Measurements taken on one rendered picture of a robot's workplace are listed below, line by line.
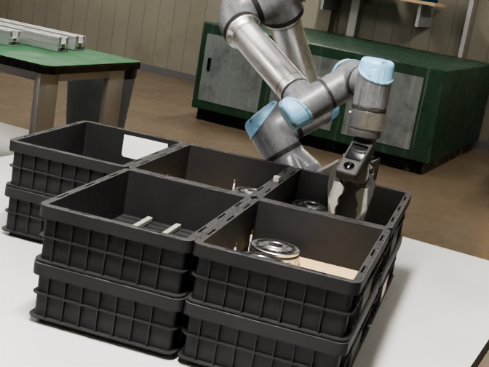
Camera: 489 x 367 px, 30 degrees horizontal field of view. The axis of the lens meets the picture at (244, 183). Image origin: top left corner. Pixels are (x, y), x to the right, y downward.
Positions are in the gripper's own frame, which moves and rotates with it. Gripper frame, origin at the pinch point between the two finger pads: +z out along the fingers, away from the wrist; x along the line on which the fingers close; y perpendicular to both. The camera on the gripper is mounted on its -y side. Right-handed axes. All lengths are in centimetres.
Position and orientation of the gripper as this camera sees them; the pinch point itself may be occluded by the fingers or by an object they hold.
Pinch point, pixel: (344, 218)
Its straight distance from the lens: 201.7
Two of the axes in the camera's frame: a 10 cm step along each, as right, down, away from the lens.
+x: -9.1, -2.4, 3.5
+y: 3.9, -1.5, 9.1
